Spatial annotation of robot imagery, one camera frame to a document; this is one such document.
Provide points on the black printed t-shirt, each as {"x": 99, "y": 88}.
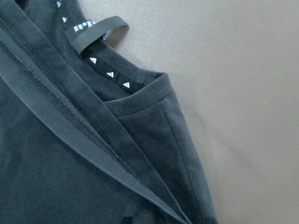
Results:
{"x": 87, "y": 137}

